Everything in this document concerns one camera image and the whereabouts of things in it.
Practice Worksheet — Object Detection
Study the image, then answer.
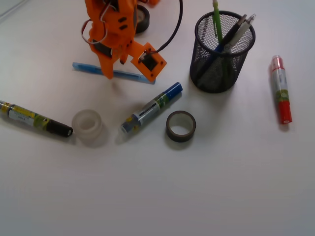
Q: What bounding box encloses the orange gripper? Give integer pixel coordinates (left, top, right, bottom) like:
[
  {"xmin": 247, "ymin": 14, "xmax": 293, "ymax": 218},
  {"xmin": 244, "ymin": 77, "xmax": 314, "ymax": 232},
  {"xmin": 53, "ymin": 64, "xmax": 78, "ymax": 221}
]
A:
[{"xmin": 85, "ymin": 0, "xmax": 138, "ymax": 79}]

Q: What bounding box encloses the light blue pen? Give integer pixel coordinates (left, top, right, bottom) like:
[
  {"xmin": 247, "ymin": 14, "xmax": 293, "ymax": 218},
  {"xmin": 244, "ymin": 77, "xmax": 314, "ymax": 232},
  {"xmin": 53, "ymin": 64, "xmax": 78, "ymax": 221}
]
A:
[{"xmin": 72, "ymin": 62, "xmax": 156, "ymax": 85}]

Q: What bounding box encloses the blue cap marker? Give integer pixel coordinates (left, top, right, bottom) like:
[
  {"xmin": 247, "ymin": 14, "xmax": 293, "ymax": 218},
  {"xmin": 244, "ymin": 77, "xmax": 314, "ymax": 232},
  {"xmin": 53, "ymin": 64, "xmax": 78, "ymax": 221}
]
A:
[{"xmin": 121, "ymin": 82, "xmax": 183, "ymax": 134}]

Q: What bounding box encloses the dark blue click pen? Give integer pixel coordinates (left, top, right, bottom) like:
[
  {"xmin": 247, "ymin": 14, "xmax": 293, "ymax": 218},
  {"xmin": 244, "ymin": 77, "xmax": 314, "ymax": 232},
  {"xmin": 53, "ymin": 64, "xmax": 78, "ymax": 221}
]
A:
[{"xmin": 196, "ymin": 14, "xmax": 247, "ymax": 78}]

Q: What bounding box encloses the green pen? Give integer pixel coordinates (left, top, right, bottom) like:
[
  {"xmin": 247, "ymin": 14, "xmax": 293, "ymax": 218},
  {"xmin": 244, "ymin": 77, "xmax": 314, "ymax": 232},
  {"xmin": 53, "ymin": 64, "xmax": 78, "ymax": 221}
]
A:
[{"xmin": 212, "ymin": 0, "xmax": 228, "ymax": 87}]

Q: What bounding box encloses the white dotted pen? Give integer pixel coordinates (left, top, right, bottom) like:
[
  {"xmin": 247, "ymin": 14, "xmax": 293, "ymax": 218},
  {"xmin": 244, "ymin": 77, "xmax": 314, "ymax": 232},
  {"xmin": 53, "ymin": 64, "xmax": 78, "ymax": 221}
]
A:
[{"xmin": 223, "ymin": 14, "xmax": 256, "ymax": 53}]

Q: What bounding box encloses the black mesh pen holder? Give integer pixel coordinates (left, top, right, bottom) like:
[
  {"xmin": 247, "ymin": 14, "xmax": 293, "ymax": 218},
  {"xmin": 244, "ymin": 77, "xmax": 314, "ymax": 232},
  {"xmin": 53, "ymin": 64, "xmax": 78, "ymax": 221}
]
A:
[{"xmin": 189, "ymin": 11, "xmax": 255, "ymax": 93}]

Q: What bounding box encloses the black tape roll far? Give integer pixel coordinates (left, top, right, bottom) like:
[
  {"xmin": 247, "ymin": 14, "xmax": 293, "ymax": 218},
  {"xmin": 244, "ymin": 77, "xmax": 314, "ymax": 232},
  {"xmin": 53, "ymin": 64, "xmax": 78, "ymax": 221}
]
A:
[{"xmin": 136, "ymin": 5, "xmax": 150, "ymax": 34}]

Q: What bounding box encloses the black tape roll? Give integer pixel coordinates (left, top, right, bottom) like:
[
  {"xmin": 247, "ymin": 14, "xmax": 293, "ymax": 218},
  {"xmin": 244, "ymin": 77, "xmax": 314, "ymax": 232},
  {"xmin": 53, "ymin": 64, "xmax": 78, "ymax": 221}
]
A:
[
  {"xmin": 166, "ymin": 111, "xmax": 196, "ymax": 143},
  {"xmin": 136, "ymin": 5, "xmax": 150, "ymax": 34}
]

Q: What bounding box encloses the clear tape roll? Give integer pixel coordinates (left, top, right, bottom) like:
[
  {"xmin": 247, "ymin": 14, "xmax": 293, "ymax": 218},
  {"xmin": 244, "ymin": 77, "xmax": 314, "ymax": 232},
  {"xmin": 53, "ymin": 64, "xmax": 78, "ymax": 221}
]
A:
[{"xmin": 71, "ymin": 109, "xmax": 103, "ymax": 144}]

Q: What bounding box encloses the black tape roll near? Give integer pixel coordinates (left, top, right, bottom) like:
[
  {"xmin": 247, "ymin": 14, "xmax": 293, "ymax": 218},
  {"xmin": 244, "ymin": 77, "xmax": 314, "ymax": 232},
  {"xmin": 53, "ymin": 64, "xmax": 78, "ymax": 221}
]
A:
[{"xmin": 166, "ymin": 111, "xmax": 196, "ymax": 143}]

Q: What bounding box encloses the black cap marker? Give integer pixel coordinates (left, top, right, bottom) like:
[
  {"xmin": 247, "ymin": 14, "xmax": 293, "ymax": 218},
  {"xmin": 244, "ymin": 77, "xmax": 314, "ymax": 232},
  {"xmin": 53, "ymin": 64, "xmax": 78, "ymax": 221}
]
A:
[{"xmin": 0, "ymin": 101, "xmax": 73, "ymax": 138}]

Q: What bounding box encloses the red cap marker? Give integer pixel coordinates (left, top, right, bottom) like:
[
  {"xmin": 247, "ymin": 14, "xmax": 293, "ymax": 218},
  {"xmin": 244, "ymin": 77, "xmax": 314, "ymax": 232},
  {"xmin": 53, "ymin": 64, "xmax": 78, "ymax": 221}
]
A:
[{"xmin": 271, "ymin": 55, "xmax": 292, "ymax": 124}]

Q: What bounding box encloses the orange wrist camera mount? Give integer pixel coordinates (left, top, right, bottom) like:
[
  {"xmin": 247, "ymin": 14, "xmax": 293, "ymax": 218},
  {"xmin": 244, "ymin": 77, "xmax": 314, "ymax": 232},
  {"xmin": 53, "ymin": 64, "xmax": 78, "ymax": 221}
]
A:
[{"xmin": 128, "ymin": 41, "xmax": 167, "ymax": 82}]

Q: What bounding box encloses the black camera cable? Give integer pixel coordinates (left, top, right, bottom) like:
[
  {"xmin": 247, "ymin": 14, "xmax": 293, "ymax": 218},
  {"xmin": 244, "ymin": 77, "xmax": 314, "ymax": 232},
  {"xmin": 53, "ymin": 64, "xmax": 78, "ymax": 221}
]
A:
[{"xmin": 147, "ymin": 0, "xmax": 184, "ymax": 54}]

